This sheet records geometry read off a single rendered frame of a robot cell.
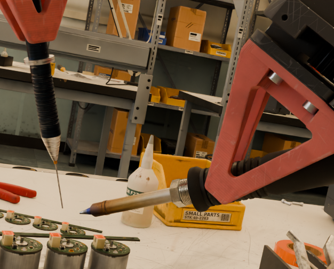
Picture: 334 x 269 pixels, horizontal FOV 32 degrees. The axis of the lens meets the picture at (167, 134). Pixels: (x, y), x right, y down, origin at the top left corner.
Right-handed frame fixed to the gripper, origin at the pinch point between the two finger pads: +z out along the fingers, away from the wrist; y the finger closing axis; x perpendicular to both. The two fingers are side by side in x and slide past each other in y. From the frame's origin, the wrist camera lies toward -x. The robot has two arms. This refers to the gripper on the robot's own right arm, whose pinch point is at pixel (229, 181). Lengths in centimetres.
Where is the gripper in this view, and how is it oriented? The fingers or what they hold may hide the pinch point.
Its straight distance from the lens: 30.7
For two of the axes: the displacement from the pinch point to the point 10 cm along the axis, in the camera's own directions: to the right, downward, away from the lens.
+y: -3.5, 0.6, -9.3
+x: 7.2, 6.6, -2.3
